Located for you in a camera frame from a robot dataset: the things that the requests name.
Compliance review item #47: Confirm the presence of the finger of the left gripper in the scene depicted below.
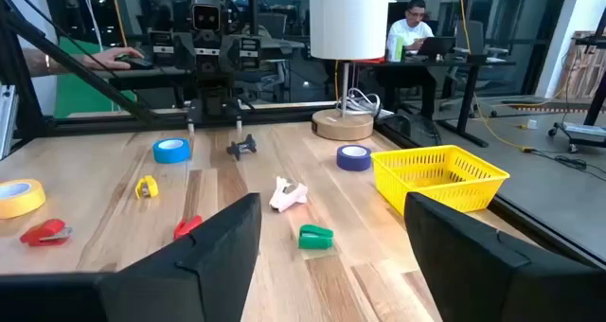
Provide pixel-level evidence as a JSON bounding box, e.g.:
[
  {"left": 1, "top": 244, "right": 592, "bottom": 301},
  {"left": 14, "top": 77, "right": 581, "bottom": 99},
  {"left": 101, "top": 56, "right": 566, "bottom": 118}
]
[
  {"left": 149, "top": 29, "right": 176, "bottom": 70},
  {"left": 239, "top": 35, "right": 262, "bottom": 72}
]

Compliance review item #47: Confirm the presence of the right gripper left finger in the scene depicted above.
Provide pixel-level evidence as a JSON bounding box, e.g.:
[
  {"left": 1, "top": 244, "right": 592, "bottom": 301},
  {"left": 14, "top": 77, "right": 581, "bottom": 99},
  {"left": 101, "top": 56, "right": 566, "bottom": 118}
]
[{"left": 0, "top": 192, "right": 262, "bottom": 322}]

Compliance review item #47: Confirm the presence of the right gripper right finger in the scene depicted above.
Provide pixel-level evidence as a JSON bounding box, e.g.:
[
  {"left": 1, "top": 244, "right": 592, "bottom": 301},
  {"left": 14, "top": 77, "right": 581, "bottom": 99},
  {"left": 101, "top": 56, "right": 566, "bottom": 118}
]
[{"left": 403, "top": 191, "right": 606, "bottom": 322}]

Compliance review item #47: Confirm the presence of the red mini stapler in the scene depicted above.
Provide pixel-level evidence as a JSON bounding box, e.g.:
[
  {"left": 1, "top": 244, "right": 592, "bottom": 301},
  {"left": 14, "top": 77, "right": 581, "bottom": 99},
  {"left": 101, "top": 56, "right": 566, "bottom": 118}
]
[
  {"left": 172, "top": 214, "right": 205, "bottom": 242},
  {"left": 19, "top": 218, "right": 75, "bottom": 247}
]

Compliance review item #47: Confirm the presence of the black staple remover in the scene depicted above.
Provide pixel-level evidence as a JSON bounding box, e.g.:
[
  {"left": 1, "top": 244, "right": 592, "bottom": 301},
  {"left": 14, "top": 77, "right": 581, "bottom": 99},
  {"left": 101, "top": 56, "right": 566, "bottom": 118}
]
[{"left": 225, "top": 133, "right": 258, "bottom": 162}]

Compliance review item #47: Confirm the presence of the yellow staple remover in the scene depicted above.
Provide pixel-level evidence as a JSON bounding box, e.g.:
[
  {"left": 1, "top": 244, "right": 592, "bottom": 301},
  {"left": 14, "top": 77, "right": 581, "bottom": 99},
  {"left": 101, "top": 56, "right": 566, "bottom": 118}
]
[{"left": 134, "top": 174, "right": 160, "bottom": 201}]

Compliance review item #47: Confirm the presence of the light blue tape roll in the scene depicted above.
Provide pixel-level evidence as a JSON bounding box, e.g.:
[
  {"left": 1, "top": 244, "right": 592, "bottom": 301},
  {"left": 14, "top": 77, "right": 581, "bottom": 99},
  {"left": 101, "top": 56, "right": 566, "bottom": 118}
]
[{"left": 151, "top": 137, "right": 191, "bottom": 165}]

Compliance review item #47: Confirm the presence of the pink staple remover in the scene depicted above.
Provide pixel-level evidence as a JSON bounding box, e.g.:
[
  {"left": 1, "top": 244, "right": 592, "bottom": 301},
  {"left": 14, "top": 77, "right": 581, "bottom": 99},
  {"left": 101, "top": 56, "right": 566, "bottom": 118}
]
[{"left": 268, "top": 175, "right": 309, "bottom": 213}]

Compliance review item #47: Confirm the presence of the green mini stapler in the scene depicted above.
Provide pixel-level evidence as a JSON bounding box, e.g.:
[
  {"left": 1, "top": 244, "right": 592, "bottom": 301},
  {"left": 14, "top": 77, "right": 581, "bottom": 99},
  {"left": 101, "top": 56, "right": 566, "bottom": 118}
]
[{"left": 297, "top": 224, "right": 335, "bottom": 251}]

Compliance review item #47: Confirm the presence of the yellow tape roll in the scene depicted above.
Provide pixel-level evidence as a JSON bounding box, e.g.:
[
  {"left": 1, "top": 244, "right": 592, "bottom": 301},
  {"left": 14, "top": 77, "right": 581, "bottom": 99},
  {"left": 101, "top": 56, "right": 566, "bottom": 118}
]
[{"left": 0, "top": 178, "right": 47, "bottom": 221}]

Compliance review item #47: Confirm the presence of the person's forearm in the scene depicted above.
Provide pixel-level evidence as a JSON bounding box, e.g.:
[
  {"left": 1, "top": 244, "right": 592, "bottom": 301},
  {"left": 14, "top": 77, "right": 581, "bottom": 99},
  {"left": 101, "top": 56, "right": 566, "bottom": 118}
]
[{"left": 21, "top": 46, "right": 86, "bottom": 77}]

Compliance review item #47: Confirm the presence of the black computer mouse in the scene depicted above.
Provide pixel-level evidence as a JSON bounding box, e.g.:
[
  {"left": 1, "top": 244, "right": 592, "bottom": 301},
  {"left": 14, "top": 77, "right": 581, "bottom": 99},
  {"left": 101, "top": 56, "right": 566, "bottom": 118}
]
[{"left": 116, "top": 54, "right": 153, "bottom": 71}]

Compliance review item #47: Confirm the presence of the grey side desk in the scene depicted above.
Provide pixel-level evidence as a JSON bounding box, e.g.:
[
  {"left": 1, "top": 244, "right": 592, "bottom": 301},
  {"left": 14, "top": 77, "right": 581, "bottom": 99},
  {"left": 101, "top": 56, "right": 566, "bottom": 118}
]
[{"left": 94, "top": 65, "right": 190, "bottom": 92}]

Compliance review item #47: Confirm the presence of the person's hand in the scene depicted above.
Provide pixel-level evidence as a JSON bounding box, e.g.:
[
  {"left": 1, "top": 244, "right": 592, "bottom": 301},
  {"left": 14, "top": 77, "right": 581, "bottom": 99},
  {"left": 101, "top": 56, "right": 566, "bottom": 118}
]
[{"left": 82, "top": 45, "right": 146, "bottom": 71}]

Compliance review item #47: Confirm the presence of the green board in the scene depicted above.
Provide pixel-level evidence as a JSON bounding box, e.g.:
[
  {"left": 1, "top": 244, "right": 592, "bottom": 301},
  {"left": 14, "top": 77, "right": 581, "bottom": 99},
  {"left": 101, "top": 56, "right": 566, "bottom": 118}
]
[{"left": 54, "top": 37, "right": 138, "bottom": 119}]

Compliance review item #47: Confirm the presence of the white shade table lamp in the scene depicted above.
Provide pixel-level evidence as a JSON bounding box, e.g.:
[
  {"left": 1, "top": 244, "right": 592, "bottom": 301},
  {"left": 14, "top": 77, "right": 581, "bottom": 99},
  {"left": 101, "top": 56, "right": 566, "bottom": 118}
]
[{"left": 309, "top": 0, "right": 392, "bottom": 142}]

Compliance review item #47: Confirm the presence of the yellow plastic basket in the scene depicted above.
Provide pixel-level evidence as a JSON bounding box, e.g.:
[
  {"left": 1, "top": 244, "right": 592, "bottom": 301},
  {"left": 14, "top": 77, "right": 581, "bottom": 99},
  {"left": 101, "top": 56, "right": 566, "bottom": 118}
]
[{"left": 370, "top": 144, "right": 511, "bottom": 217}]

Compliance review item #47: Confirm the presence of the person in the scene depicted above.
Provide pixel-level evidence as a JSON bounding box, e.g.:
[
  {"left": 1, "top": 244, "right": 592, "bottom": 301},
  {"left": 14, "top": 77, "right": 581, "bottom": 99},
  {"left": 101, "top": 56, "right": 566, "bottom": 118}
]
[{"left": 378, "top": 0, "right": 439, "bottom": 119}]

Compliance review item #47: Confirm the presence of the black rolling cart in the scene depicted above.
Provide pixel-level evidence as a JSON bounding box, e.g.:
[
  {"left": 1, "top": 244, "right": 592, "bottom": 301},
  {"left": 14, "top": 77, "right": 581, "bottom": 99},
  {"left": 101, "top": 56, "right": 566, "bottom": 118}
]
[{"left": 547, "top": 9, "right": 606, "bottom": 153}]

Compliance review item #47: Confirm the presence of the dark laptop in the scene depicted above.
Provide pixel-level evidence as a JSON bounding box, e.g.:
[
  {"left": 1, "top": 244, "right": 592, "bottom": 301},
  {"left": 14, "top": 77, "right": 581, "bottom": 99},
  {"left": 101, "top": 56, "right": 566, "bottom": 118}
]
[{"left": 416, "top": 36, "right": 456, "bottom": 58}]

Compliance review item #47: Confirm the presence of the black office desk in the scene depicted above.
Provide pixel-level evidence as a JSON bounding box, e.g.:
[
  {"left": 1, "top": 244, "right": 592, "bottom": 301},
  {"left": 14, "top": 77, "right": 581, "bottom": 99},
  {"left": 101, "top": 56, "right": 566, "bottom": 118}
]
[{"left": 352, "top": 56, "right": 517, "bottom": 148}]

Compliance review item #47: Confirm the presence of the grey office chair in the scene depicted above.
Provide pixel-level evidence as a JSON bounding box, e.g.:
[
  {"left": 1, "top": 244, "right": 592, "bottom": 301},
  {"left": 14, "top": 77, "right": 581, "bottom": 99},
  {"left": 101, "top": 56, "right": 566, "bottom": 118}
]
[{"left": 437, "top": 19, "right": 503, "bottom": 113}]

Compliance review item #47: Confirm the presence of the wooden crate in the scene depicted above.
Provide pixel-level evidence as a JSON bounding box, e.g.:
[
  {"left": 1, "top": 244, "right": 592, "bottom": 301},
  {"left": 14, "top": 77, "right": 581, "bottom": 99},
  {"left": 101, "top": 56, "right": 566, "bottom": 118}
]
[{"left": 556, "top": 30, "right": 606, "bottom": 100}]

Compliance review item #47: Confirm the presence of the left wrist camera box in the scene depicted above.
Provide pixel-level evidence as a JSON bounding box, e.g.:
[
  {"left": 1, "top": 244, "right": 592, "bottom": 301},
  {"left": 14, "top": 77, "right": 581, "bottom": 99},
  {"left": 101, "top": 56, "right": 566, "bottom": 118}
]
[{"left": 190, "top": 0, "right": 223, "bottom": 32}]

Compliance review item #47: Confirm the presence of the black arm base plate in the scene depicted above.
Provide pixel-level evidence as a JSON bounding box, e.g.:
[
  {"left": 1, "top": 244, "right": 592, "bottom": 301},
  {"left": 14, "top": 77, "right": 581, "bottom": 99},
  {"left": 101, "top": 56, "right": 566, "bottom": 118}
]
[{"left": 186, "top": 98, "right": 243, "bottom": 126}]

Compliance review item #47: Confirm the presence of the white cable bundle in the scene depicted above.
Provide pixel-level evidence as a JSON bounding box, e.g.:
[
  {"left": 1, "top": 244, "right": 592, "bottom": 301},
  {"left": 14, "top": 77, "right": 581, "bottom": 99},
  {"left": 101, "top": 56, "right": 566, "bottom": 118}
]
[{"left": 336, "top": 87, "right": 394, "bottom": 119}]

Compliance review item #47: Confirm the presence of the yellow cable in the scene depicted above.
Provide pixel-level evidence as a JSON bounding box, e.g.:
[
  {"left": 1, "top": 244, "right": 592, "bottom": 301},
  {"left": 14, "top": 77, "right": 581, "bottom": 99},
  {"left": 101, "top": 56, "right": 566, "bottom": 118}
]
[{"left": 458, "top": 0, "right": 536, "bottom": 152}]

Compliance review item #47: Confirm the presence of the black floor cable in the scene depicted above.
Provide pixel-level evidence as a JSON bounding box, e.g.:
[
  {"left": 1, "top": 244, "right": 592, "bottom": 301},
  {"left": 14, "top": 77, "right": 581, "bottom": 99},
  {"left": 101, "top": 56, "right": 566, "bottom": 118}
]
[{"left": 520, "top": 146, "right": 606, "bottom": 181}]

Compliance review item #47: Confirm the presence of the silver aluminium bracket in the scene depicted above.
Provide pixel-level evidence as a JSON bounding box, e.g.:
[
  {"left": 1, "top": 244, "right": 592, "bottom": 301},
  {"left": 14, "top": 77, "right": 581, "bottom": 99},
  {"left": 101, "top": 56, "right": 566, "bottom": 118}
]
[{"left": 0, "top": 84, "right": 19, "bottom": 160}]

